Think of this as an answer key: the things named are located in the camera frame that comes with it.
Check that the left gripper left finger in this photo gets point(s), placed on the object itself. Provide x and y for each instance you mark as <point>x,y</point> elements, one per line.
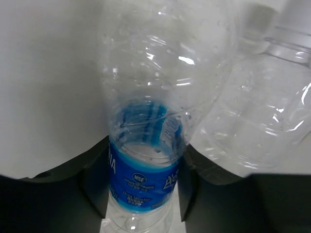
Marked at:
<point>70,198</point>

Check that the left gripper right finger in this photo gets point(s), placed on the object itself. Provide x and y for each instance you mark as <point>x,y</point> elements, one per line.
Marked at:
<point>214,200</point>

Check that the clear unlabeled plastic bottle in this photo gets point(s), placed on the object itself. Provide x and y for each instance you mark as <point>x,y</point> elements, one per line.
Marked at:
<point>264,111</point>

